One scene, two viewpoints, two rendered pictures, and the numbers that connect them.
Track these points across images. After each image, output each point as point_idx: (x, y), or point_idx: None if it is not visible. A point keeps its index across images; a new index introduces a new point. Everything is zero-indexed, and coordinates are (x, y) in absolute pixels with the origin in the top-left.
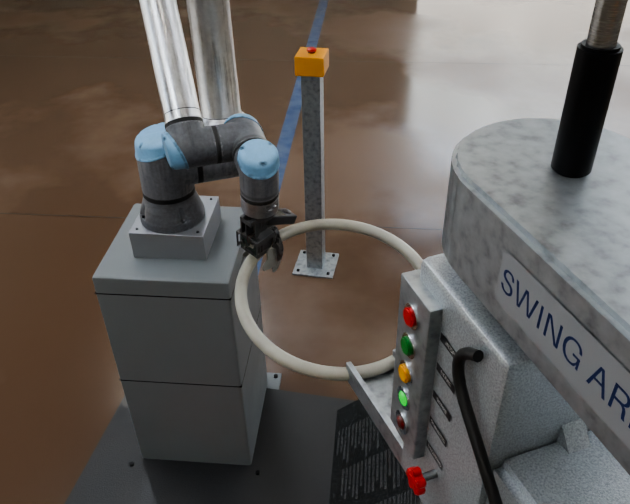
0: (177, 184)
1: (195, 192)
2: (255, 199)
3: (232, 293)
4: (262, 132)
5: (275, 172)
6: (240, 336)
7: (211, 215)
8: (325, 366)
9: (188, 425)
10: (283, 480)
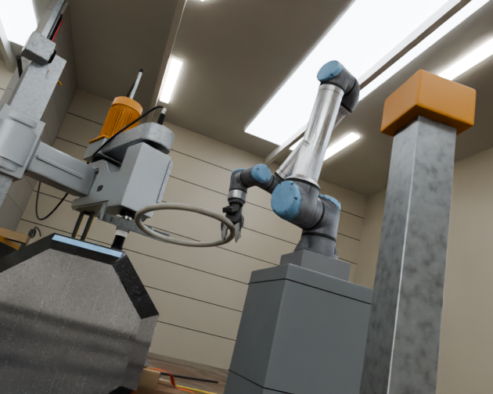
0: None
1: (304, 237)
2: None
3: (250, 282)
4: (249, 168)
5: (230, 178)
6: (242, 330)
7: (292, 252)
8: (178, 239)
9: None
10: None
